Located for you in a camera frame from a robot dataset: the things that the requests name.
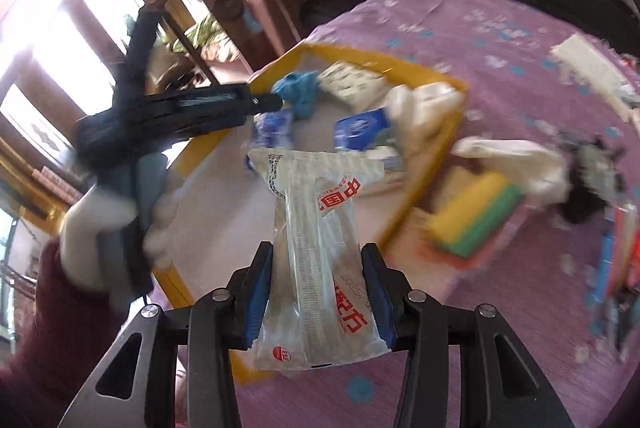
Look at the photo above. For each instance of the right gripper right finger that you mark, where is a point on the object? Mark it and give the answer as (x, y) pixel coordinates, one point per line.
(501, 383)

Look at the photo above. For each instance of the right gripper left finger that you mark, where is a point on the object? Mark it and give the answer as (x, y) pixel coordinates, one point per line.
(134, 383)

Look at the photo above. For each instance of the blue fluffy towel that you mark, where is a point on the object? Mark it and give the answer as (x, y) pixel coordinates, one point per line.
(298, 91)

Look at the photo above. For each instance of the colourful sponge cloths pack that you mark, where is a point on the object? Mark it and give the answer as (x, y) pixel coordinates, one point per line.
(468, 220)

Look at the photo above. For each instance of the large white tissue pack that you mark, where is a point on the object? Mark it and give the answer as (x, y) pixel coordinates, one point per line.
(320, 257)

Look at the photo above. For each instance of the blue Vinda tissue pack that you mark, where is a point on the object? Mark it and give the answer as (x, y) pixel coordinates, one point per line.
(364, 131)

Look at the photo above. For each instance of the yellow cardboard tray box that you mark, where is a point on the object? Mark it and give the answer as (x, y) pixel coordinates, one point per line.
(320, 158)

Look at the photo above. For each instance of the dark wooden chair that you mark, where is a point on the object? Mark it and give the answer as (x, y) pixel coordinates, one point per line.
(235, 19)

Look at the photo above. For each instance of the patterned small tissue pack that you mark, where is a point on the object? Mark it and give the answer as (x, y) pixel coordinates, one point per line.
(354, 86)

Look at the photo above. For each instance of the black motor with shaft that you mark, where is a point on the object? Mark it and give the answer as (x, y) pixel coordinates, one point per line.
(595, 180)

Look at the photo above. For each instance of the purple floral tablecloth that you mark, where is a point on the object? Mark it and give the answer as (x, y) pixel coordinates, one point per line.
(539, 282)

